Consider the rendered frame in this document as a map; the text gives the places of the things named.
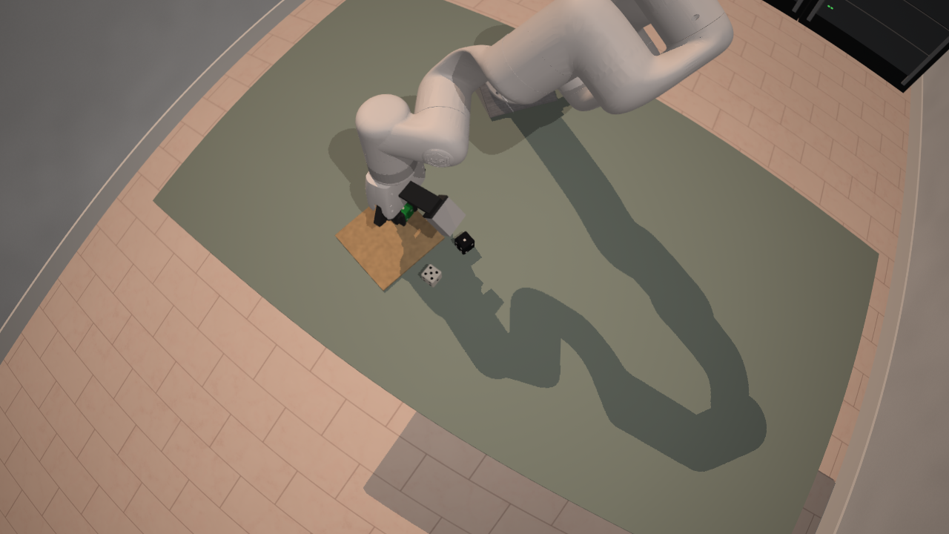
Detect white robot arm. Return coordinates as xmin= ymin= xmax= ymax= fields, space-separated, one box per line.
xmin=355 ymin=0 xmax=733 ymax=237

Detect tan mat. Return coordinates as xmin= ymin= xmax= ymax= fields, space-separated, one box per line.
xmin=335 ymin=207 xmax=445 ymax=291

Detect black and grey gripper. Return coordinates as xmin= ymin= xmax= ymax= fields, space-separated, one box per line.
xmin=366 ymin=162 xmax=426 ymax=227

